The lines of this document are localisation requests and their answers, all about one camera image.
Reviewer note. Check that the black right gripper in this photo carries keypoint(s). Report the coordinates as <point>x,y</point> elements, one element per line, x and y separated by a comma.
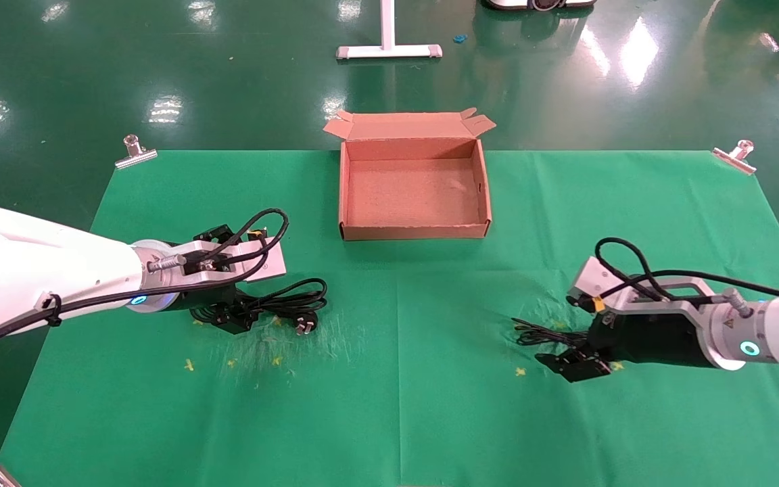
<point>653,340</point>

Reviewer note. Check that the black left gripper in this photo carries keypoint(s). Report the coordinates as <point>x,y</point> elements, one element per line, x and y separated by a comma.
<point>200,299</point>

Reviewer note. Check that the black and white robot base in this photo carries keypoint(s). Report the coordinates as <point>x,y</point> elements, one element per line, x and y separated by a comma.
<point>538,3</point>

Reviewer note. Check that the open brown cardboard box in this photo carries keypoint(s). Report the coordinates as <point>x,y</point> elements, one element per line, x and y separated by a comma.
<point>413,196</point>

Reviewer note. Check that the silver binder clip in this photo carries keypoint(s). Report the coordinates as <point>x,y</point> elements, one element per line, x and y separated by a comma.
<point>1,477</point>
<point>734,159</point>
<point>136,157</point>

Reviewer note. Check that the green table cloth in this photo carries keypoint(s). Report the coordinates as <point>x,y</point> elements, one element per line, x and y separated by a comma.
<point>396,325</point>

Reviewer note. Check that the white stand base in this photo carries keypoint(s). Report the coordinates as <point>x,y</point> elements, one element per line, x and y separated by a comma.
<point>388,49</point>

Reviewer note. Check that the small blue floor scrap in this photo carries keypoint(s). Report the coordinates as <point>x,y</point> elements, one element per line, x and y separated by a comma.
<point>460,38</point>

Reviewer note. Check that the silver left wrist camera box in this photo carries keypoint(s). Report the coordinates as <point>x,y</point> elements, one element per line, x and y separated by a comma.
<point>261,264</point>

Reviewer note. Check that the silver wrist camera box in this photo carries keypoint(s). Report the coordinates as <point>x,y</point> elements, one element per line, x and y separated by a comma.
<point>261,264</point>
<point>589,281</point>

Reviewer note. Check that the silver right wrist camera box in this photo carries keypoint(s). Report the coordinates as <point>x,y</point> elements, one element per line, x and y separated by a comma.
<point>589,281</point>

